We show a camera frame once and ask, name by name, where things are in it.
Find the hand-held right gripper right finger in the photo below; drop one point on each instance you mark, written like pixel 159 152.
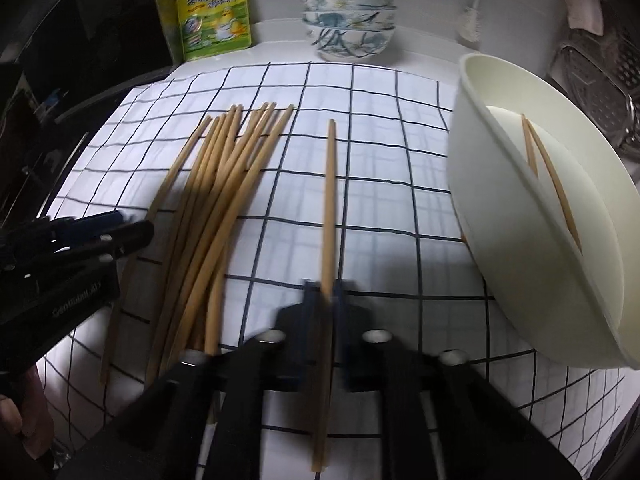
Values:
pixel 343 315

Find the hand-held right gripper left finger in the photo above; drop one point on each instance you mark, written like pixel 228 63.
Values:
pixel 306 315

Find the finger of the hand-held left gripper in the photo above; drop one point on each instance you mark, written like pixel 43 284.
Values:
pixel 90 221
pixel 127 237

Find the pile of wooden chopsticks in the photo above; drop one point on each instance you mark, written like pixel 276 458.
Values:
pixel 210 200

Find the cream plastic plate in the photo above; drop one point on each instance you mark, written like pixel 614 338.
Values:
pixel 525 285

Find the person's left hand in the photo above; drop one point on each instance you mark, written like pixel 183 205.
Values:
pixel 31 410

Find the black gas stove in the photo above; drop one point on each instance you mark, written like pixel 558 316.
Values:
pixel 75 60

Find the white black checked cloth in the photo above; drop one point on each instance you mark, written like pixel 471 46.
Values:
pixel 400 160

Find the yellow green seasoning pouch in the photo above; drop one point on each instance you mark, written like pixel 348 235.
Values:
pixel 215 20

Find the white dish brush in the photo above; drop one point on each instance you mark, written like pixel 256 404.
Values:
pixel 469 22

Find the perforated steel steamer rack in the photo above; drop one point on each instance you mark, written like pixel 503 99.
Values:
pixel 600 90

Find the pink cloth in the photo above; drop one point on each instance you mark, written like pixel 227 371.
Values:
pixel 585 5

